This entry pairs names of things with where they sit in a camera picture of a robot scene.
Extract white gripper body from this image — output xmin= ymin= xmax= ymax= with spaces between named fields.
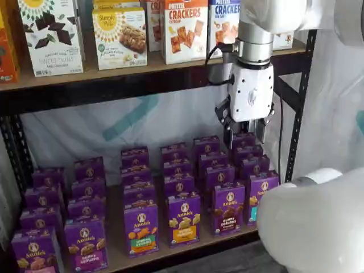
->
xmin=229 ymin=61 xmax=275 ymax=123

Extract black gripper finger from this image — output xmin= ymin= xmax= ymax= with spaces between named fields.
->
xmin=214 ymin=98 xmax=242 ymax=150
xmin=255 ymin=102 xmax=275 ymax=143

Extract purple Annie's snack box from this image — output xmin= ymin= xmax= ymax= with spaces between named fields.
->
xmin=159 ymin=142 xmax=189 ymax=162
xmin=71 ymin=177 xmax=106 ymax=200
xmin=31 ymin=167 xmax=68 ymax=189
xmin=121 ymin=166 xmax=153 ymax=186
xmin=73 ymin=156 xmax=105 ymax=180
xmin=234 ymin=144 xmax=264 ymax=163
xmin=123 ymin=184 xmax=157 ymax=206
xmin=198 ymin=152 xmax=230 ymax=171
xmin=120 ymin=146 xmax=150 ymax=168
xmin=193 ymin=136 xmax=221 ymax=156
xmin=162 ymin=158 xmax=193 ymax=177
xmin=24 ymin=184 xmax=65 ymax=210
xmin=231 ymin=132 xmax=257 ymax=149
xmin=67 ymin=197 xmax=106 ymax=222
xmin=19 ymin=205 xmax=64 ymax=231
xmin=239 ymin=155 xmax=271 ymax=179

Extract purple Annie's box teal patch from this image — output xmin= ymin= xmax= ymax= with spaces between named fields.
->
xmin=249 ymin=171 xmax=280 ymax=228

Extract pretzel crackers honey mustard box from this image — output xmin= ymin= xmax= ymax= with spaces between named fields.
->
xmin=272 ymin=30 xmax=295 ymax=51

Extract blue pretzel crackers sea salt box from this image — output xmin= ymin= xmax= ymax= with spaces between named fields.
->
xmin=207 ymin=0 xmax=242 ymax=60

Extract purple Annie's box orange patch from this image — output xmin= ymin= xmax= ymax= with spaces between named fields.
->
xmin=167 ymin=194 xmax=201 ymax=249
xmin=164 ymin=175 xmax=196 ymax=197

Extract pretzel crackers cheddar box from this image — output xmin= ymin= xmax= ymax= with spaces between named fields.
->
xmin=146 ymin=0 xmax=165 ymax=52
xmin=161 ymin=0 xmax=209 ymax=65

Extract black metal shelf wooden boards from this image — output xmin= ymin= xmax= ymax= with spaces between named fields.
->
xmin=0 ymin=28 xmax=318 ymax=273

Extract Simple Mills almond bars box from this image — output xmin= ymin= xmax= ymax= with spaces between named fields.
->
xmin=92 ymin=7 xmax=148 ymax=71
xmin=93 ymin=0 xmax=142 ymax=11

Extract purple Annie's box green patch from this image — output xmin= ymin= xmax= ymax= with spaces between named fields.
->
xmin=123 ymin=203 xmax=159 ymax=258

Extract Sweet Thins mint chocolate box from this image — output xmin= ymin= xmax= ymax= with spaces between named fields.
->
xmin=16 ymin=0 xmax=85 ymax=77

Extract purple Annie's box magenta patch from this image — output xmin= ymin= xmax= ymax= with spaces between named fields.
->
xmin=64 ymin=218 xmax=109 ymax=271

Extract orange snack box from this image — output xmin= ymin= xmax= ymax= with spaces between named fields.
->
xmin=0 ymin=8 xmax=21 ymax=84

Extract purple Annie's box pink patch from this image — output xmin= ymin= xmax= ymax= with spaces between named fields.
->
xmin=11 ymin=226 xmax=61 ymax=273

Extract white plastic sheet backdrop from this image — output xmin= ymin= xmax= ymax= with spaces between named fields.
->
xmin=0 ymin=0 xmax=364 ymax=257

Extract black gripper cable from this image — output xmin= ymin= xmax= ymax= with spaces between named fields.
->
xmin=205 ymin=42 xmax=237 ymax=86

